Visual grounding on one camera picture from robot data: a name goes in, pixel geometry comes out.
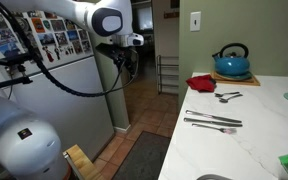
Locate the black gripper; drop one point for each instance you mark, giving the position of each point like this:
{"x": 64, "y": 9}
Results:
{"x": 120, "y": 56}

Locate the red towel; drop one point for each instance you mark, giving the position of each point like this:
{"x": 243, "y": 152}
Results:
{"x": 203, "y": 83}

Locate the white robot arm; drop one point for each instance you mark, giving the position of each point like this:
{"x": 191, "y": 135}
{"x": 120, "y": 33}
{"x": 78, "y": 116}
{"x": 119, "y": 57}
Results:
{"x": 30, "y": 148}

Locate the wooden trivet board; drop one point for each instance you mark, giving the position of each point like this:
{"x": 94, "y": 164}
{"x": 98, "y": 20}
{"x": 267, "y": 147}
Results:
{"x": 221, "y": 79}

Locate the metal shoe rack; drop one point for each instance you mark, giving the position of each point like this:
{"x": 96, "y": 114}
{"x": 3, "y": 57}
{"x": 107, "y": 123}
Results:
{"x": 167, "y": 68}

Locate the white refrigerator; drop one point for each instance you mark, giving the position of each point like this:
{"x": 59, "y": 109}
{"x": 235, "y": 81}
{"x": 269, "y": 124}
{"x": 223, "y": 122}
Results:
{"x": 66, "y": 51}

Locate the upper silver knife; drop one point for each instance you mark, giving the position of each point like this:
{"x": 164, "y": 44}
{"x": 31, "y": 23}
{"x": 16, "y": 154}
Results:
{"x": 213, "y": 116}

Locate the silver knife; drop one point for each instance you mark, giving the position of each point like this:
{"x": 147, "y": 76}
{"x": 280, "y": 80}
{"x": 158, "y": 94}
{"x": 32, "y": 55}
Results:
{"x": 213, "y": 116}
{"x": 212, "y": 122}

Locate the upper silver spoon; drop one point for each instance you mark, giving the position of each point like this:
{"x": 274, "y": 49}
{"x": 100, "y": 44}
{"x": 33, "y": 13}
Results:
{"x": 223, "y": 94}

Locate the silver spoon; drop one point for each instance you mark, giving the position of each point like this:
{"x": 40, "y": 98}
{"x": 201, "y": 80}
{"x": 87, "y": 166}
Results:
{"x": 223, "y": 94}
{"x": 222, "y": 100}

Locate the lower silver spoon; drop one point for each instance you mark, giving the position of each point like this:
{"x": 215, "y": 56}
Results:
{"x": 222, "y": 100}

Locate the grey floor mat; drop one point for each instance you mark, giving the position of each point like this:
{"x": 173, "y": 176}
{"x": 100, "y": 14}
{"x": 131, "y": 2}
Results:
{"x": 145, "y": 159}

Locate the blue kettle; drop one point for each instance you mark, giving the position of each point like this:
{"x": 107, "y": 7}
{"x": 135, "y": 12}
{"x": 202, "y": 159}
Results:
{"x": 232, "y": 65}

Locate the wooden stool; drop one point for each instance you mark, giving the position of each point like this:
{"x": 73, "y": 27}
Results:
{"x": 81, "y": 165}

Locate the lower silver knife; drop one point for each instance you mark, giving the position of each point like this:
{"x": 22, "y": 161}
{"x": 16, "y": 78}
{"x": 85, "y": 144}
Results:
{"x": 212, "y": 122}

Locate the silver fork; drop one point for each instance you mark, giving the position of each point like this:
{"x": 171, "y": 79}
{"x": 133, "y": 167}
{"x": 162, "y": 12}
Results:
{"x": 223, "y": 130}

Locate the white light switch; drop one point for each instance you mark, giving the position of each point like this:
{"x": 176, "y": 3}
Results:
{"x": 195, "y": 21}

